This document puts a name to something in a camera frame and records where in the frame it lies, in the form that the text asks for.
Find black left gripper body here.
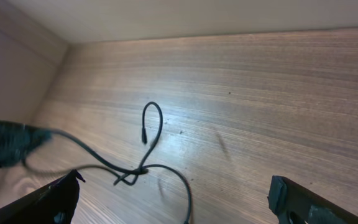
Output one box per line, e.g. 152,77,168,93
0,120,52,168

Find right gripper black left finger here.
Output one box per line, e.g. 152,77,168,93
0,170,85,224

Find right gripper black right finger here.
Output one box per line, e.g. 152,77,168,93
267,175,358,224

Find black USB cable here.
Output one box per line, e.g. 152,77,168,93
22,101,193,224

